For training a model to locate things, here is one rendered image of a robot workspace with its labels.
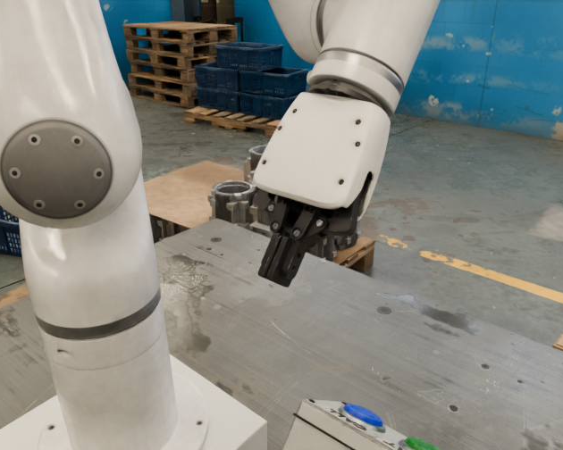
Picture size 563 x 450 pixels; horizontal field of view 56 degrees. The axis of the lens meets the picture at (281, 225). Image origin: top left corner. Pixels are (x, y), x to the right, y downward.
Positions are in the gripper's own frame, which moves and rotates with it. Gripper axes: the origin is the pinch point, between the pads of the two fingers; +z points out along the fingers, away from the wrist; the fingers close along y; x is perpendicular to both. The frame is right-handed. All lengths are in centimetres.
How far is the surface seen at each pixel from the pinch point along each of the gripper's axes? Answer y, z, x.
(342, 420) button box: 12.0, 8.8, -3.3
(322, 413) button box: 10.4, 9.1, -3.5
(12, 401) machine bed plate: -42, 33, 12
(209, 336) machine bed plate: -31.4, 15.0, 35.2
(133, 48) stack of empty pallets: -557, -197, 338
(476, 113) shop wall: -162, -238, 469
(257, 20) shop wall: -469, -304, 428
